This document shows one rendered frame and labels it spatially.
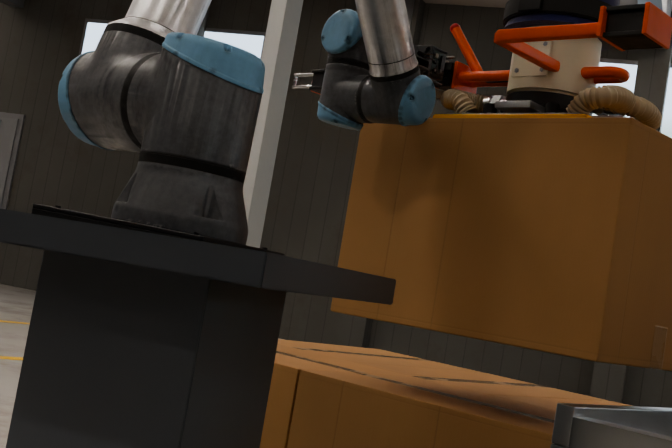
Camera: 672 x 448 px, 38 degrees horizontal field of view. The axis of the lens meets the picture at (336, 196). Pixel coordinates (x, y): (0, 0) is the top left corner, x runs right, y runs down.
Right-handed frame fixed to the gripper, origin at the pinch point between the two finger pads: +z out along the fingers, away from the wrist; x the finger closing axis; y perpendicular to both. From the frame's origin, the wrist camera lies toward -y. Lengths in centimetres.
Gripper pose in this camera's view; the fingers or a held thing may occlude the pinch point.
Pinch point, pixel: (441, 80)
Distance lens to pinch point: 217.3
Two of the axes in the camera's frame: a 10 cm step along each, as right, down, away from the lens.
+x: 1.7, -9.8, 0.9
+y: 7.4, 0.7, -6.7
